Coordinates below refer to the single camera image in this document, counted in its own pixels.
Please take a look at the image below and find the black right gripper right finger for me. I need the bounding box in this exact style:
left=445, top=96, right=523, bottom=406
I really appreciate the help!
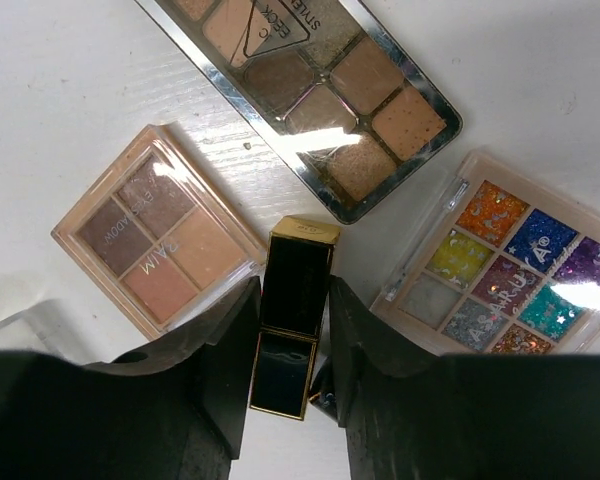
left=329, top=277, right=600, bottom=479

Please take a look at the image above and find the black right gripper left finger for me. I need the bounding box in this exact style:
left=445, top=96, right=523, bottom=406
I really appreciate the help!
left=0, top=276, right=261, bottom=479

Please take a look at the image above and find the black gold lipstick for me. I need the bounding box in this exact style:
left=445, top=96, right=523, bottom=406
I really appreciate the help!
left=249, top=216, right=341, bottom=421

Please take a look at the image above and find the small bottle black cap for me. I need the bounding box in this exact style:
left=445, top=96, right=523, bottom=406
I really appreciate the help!
left=309, top=368, right=337, bottom=420

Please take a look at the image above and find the clear plastic bottle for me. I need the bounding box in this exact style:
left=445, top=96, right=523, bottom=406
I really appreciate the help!
left=0, top=299, right=97, bottom=365

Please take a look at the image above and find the colourful glitter eyeshadow palette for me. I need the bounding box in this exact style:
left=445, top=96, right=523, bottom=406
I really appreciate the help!
left=372, top=150, right=600, bottom=355

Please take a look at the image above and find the pink four-pan eyeshadow palette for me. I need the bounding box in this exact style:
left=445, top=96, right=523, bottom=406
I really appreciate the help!
left=51, top=125, right=266, bottom=340

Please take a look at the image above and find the long brown eyeshadow palette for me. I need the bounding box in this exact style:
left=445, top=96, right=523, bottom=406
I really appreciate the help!
left=141, top=0, right=462, bottom=224

